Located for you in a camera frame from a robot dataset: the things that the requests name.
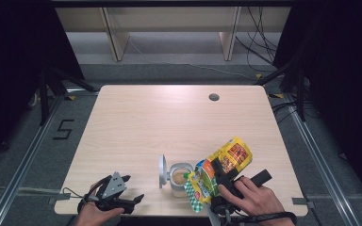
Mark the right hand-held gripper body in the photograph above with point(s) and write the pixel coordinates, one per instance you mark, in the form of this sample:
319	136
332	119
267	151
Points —
261	178

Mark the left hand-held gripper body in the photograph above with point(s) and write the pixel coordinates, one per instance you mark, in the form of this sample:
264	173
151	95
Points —
114	186

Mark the yellow spouted seasoning pouch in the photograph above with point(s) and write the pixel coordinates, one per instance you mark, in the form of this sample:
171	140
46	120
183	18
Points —
237	152

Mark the person's right hand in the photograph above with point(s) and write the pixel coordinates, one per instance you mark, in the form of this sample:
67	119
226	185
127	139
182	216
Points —
260	202

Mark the person's left hand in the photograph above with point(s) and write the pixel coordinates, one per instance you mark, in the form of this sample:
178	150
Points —
91	218

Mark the grey tape strip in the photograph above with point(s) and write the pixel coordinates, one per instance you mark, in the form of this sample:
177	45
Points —
298	201
61	196

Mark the yellow black tape piece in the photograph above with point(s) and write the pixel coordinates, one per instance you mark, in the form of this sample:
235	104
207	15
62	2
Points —
276	95
71	98
259	76

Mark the black metal stand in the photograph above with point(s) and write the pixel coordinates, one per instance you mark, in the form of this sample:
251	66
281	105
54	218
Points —
300	100
44	100

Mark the black curtain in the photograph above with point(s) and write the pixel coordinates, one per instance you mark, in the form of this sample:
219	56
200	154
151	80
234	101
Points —
342	78
12	62

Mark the pale wooden shelf unit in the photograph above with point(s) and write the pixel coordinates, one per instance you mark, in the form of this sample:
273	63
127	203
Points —
116	40

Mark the metal floor rail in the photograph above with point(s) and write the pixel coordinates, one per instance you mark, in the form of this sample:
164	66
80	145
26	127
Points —
25	163
320	163

